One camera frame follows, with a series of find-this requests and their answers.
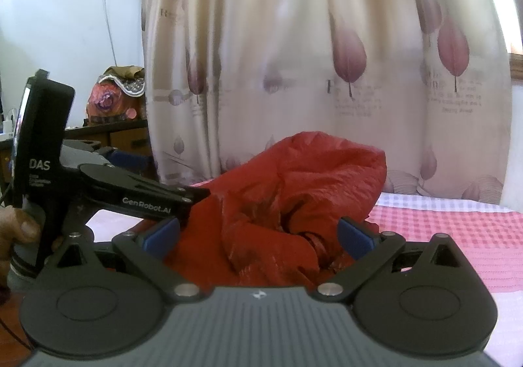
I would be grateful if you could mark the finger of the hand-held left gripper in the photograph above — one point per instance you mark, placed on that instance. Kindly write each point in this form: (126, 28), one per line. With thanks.
(143, 197)
(124, 155)

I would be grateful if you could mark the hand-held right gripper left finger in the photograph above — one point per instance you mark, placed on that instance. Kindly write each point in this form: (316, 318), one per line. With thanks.
(161, 234)

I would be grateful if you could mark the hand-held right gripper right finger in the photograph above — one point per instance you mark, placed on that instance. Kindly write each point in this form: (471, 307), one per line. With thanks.
(353, 237)

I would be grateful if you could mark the red jacket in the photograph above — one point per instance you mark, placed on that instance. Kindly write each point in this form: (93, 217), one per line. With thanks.
(286, 187)

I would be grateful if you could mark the person's left hand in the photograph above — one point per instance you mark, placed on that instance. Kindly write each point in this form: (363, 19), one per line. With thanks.
(20, 228)

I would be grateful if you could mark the dark wooden cabinet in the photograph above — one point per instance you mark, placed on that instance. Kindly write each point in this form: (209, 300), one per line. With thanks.
(122, 134)

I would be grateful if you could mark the white power adapter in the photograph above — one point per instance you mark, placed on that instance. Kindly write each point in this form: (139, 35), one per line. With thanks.
(7, 122)

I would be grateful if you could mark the floral fabric bag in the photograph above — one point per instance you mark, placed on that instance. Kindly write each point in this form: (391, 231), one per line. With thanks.
(114, 101)

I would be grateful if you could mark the pink checked blanket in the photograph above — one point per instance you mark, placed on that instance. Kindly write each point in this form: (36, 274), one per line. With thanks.
(449, 236)

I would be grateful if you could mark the beige leaf-print curtain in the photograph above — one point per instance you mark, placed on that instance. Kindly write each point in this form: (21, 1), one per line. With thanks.
(286, 44)

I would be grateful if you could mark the brown wooden window frame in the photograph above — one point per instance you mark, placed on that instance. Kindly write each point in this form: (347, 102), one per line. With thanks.
(517, 71)

